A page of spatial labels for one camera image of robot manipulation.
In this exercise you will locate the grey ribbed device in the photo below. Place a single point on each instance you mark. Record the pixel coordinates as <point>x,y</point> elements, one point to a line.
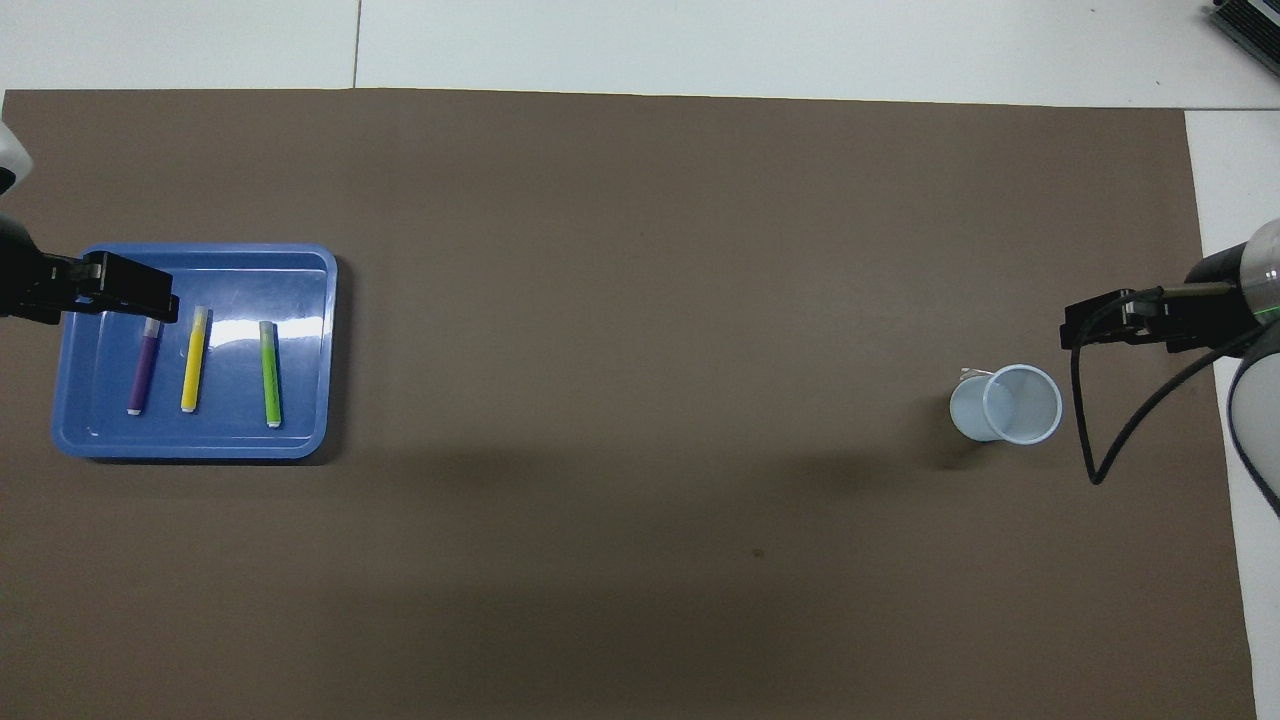
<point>1255,20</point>

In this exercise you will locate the yellow pen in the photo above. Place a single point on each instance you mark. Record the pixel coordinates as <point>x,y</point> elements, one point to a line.
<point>194,365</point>

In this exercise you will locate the purple pen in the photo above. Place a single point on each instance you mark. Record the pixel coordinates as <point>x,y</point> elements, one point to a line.
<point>144,370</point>

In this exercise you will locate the blue plastic tray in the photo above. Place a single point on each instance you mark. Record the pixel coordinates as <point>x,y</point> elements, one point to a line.
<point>300,380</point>

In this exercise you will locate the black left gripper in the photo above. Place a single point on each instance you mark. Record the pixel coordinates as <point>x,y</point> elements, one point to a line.
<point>25,280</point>

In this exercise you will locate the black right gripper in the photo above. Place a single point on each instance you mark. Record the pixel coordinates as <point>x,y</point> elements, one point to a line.
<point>1205,300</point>

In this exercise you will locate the brown table mat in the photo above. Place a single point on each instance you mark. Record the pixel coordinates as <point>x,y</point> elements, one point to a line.
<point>640,300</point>

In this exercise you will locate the translucent blue pen cup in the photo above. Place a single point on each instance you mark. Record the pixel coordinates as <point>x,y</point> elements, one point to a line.
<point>1010,405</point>

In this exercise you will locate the clear tape piece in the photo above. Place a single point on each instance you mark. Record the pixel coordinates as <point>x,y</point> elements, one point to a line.
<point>972,374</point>

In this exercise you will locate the green pen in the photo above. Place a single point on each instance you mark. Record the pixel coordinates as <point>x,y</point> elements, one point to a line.
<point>270,375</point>

